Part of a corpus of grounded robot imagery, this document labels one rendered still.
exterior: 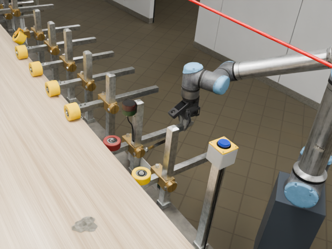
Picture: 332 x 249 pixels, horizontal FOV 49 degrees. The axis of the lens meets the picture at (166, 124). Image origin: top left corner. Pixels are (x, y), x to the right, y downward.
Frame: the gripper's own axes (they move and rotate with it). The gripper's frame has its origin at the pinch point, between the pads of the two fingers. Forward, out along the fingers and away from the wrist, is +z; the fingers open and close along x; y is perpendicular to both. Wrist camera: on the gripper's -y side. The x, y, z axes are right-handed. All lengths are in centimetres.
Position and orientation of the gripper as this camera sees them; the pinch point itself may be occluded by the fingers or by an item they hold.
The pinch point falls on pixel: (182, 129)
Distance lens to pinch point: 193.4
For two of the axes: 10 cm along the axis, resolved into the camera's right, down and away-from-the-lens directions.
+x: -5.7, -5.1, 6.4
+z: -0.6, 8.1, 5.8
